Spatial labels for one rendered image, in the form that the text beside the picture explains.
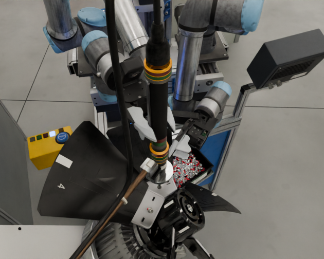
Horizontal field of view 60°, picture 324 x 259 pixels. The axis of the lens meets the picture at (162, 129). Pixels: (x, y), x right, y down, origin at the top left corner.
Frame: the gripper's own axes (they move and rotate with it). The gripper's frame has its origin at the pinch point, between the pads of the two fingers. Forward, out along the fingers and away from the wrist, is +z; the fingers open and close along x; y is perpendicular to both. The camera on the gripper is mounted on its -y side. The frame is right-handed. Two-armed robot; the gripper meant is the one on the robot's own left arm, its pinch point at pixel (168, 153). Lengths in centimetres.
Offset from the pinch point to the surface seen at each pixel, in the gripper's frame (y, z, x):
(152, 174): 3.4, 16.2, -19.2
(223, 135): 10, -49, 47
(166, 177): 5.3, 12.2, -12.5
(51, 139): -41.4, 12.5, 15.2
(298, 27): 14, -281, 118
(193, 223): 16.7, 16.7, -8.0
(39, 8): -260, -149, 146
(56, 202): -9.0, 32.7, -20.3
